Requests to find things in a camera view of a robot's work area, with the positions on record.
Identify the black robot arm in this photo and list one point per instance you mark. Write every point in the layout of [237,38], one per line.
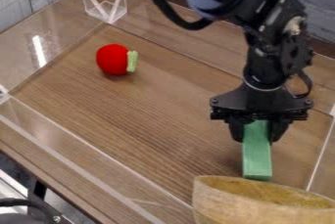
[278,55]

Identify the brown wooden bowl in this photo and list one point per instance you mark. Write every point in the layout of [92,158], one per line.
[230,200]

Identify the green foam stick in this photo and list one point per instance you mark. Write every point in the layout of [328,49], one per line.
[256,152]

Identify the red plush ball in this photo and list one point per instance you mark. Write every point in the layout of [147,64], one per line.
[111,59]

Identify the black table leg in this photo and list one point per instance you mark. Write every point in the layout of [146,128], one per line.
[36,192]

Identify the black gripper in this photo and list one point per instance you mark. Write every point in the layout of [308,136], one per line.
[245,104]

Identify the clear acrylic corner bracket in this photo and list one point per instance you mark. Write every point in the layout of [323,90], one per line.
[105,11]

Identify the small light green block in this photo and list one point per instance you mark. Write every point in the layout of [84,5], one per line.
[131,61]

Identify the clear acrylic tray wall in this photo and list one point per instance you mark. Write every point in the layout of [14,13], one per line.
[117,146]

